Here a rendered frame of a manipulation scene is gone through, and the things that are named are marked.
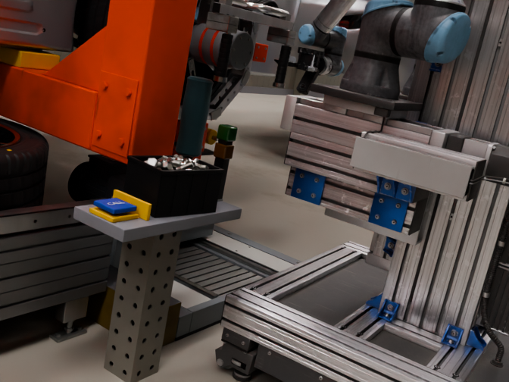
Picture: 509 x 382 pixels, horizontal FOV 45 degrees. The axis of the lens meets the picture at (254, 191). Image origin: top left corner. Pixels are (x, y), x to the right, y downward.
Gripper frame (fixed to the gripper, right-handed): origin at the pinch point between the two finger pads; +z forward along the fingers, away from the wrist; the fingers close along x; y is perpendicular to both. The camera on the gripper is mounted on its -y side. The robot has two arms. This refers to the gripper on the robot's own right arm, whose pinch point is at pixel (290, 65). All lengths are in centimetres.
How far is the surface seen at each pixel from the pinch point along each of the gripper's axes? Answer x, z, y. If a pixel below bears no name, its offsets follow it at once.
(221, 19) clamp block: -1.7, 41.3, 10.5
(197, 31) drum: -22.1, 27.9, 5.4
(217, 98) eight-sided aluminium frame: -24.7, 7.3, -17.5
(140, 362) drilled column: 28, 86, -77
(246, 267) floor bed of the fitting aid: 4, 7, -77
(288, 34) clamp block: 1.3, 7.1, 10.5
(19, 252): 1, 105, -53
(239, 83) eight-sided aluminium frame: -20.5, 0.4, -10.7
